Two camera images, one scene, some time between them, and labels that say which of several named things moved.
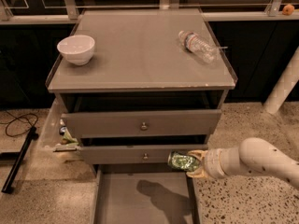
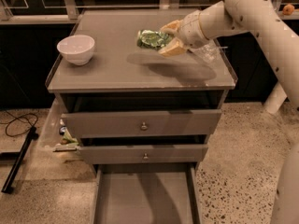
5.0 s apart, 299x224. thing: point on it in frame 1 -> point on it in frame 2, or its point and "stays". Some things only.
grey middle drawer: x=134 y=154 stays
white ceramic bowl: x=78 y=49 stays
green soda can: x=182 y=161 -> x=151 y=39
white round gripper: x=212 y=163 -> x=191 y=30
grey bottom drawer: x=143 y=194 stays
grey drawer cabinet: x=138 y=85 stays
